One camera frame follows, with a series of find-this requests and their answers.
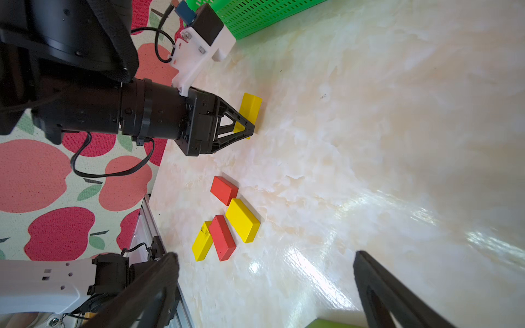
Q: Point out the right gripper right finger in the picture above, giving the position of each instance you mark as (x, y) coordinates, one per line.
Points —
(387, 301)

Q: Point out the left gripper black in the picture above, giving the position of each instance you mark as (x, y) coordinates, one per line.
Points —
(211, 124)

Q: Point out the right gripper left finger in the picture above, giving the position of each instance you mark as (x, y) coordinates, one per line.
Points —
(147, 302)

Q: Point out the yellow block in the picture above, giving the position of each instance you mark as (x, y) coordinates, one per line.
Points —
(249, 109)
(242, 220)
(203, 242)

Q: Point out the red block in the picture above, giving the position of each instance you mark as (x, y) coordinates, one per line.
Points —
(222, 238)
(224, 190)

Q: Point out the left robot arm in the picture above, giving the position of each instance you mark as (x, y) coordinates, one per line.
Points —
(80, 132)

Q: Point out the green block left upper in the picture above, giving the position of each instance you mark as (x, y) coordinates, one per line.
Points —
(323, 323)

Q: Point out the green plastic basket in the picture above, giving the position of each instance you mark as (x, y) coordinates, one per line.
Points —
(246, 17)

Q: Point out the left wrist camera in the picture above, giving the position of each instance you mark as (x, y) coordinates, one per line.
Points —
(204, 37)

